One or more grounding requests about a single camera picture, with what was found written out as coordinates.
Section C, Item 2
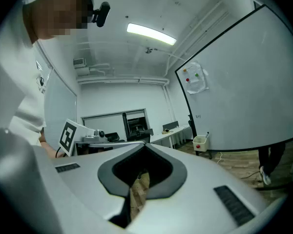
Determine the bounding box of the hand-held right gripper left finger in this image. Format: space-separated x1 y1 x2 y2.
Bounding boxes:
31 142 147 234

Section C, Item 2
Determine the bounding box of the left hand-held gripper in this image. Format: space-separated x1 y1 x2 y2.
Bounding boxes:
58 118 147 157

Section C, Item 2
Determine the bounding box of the white air conditioner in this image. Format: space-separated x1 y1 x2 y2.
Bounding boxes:
72 57 90 77

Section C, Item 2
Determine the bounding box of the white ceiling pipe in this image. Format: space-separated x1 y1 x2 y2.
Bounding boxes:
77 76 170 85

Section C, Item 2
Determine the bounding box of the long ceiling light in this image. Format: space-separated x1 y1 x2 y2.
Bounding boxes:
126 22 177 46

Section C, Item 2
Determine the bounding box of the person's head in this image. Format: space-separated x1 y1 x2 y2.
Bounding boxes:
21 0 95 43

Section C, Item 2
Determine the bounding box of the black head-mounted camera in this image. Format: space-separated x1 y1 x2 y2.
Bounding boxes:
90 1 111 28

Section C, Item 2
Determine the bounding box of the long white desk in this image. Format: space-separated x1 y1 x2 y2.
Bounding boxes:
150 124 193 149

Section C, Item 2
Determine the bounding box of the person's left forearm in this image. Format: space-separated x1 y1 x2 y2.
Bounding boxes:
40 127 64 158

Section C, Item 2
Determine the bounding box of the glass partition window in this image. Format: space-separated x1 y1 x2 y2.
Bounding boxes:
81 108 152 142

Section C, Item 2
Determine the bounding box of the person's white shirt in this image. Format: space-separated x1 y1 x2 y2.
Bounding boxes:
0 0 52 153

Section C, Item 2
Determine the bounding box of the crumpled white paper sheet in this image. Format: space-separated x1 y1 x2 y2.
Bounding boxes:
184 61 210 95

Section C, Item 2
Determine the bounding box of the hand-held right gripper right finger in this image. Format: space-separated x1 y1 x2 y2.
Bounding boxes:
126 142 288 234

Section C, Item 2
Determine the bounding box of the large black-framed whiteboard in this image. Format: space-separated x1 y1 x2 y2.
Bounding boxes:
174 4 293 159

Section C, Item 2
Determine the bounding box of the white marker tray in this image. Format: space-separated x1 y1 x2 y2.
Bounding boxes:
192 135 209 153

